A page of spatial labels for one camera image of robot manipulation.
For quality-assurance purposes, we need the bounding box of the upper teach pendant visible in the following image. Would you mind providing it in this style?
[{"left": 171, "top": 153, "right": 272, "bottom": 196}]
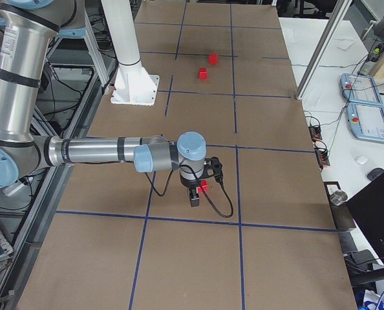
[{"left": 340, "top": 73, "right": 383, "bottom": 105}]

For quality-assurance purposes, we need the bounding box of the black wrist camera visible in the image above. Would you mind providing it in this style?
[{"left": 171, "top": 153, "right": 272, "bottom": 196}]
[{"left": 202, "top": 156, "right": 224, "bottom": 184}]

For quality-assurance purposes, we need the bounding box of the small white case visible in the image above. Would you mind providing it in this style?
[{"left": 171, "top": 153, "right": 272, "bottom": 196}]
[{"left": 355, "top": 155, "right": 368, "bottom": 165}]

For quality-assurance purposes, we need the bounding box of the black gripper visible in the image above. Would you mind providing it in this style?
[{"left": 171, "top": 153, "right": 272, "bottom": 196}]
[{"left": 182, "top": 180, "right": 200, "bottom": 207}]

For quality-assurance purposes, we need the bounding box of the orange black connector box far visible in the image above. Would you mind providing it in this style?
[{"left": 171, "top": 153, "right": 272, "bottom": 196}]
[{"left": 308, "top": 125, "right": 323, "bottom": 142}]

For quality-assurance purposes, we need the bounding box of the black laptop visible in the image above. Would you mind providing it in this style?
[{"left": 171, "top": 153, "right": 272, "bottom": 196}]
[{"left": 347, "top": 172, "right": 384, "bottom": 263}]

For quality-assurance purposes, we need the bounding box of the teach pendant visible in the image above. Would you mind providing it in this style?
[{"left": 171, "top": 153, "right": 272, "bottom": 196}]
[
  {"left": 340, "top": 73, "right": 383, "bottom": 105},
  {"left": 347, "top": 102, "right": 384, "bottom": 143}
]

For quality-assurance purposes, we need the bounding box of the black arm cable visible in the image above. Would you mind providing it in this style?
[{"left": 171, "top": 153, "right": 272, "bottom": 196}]
[{"left": 146, "top": 164, "right": 234, "bottom": 218}]

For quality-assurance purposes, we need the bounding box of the white camera mast pillar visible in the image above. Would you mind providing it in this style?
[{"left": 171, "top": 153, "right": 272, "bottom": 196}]
[{"left": 101, "top": 0, "right": 160, "bottom": 106}]

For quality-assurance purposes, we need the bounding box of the aluminium frame post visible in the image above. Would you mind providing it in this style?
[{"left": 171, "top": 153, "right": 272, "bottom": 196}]
[{"left": 295, "top": 0, "right": 352, "bottom": 99}]

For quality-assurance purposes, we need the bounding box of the white power strip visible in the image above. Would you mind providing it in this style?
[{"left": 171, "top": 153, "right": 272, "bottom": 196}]
[{"left": 2, "top": 180, "right": 27, "bottom": 197}]

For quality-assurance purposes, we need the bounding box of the metal cup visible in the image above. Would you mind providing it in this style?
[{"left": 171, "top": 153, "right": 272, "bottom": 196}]
[{"left": 329, "top": 190, "right": 348, "bottom": 206}]

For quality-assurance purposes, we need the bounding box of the orange black connector box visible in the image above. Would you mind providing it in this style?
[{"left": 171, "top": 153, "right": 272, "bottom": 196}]
[
  {"left": 308, "top": 125, "right": 323, "bottom": 142},
  {"left": 314, "top": 147, "right": 330, "bottom": 169}
]

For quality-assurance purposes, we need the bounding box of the orange black connector box near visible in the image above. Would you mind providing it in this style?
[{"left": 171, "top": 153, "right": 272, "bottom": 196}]
[{"left": 314, "top": 147, "right": 330, "bottom": 169}]

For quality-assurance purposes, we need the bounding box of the lower teach pendant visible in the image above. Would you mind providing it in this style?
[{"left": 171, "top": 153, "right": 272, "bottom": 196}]
[{"left": 347, "top": 102, "right": 384, "bottom": 143}]

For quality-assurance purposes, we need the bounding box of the black computer mouse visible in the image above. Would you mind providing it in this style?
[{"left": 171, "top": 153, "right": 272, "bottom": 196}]
[{"left": 367, "top": 167, "right": 384, "bottom": 181}]

